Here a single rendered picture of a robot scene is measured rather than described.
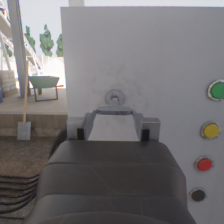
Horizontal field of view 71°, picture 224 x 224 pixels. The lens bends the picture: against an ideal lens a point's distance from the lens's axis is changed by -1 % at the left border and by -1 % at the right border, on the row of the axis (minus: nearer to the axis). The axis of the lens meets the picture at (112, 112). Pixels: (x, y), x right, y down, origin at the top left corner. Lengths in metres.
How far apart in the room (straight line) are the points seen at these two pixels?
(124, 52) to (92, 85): 0.06
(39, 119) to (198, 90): 2.81
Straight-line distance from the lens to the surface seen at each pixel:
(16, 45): 5.03
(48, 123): 2.91
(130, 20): 0.23
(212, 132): 0.27
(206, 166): 0.30
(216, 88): 0.26
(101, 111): 0.16
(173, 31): 0.24
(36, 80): 4.15
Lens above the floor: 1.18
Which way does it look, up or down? 16 degrees down
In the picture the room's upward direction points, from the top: straight up
